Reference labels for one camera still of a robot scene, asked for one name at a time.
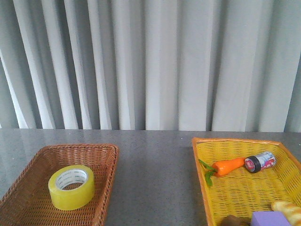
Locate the brown wicker basket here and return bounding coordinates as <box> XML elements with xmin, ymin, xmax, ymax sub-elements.
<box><xmin>0</xmin><ymin>144</ymin><xmax>119</xmax><ymax>226</ymax></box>

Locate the yellow plastic woven basket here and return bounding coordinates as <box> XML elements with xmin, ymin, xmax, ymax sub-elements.
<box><xmin>192</xmin><ymin>137</ymin><xmax>301</xmax><ymax>226</ymax></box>

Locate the purple foam block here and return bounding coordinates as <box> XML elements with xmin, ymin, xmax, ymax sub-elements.
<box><xmin>250</xmin><ymin>211</ymin><xmax>291</xmax><ymax>226</ymax></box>

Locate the toy bread loaf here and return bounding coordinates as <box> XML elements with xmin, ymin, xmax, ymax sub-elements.
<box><xmin>271</xmin><ymin>201</ymin><xmax>301</xmax><ymax>226</ymax></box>

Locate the grey pleated curtain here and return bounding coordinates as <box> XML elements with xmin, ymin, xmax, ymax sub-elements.
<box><xmin>0</xmin><ymin>0</ymin><xmax>301</xmax><ymax>132</ymax></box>

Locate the brown object in basket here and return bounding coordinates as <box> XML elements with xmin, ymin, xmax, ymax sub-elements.
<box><xmin>221</xmin><ymin>215</ymin><xmax>249</xmax><ymax>226</ymax></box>

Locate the small black-capped jar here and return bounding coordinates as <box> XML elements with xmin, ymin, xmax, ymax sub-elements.
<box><xmin>244</xmin><ymin>151</ymin><xmax>277</xmax><ymax>173</ymax></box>

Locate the yellow packing tape roll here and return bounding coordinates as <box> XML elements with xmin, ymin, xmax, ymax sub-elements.
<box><xmin>48</xmin><ymin>165</ymin><xmax>95</xmax><ymax>210</ymax></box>

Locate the orange toy carrot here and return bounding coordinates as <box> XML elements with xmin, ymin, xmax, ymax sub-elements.
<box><xmin>198</xmin><ymin>157</ymin><xmax>245</xmax><ymax>187</ymax></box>

